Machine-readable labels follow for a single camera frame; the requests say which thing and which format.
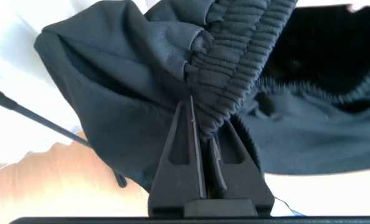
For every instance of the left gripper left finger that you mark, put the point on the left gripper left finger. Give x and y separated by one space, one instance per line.
175 186

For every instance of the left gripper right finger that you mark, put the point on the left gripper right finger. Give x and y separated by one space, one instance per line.
244 186

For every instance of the black shorts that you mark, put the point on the black shorts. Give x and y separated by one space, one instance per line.
126 93

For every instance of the black clothes rack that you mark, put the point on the black clothes rack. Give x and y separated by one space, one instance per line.
32 115

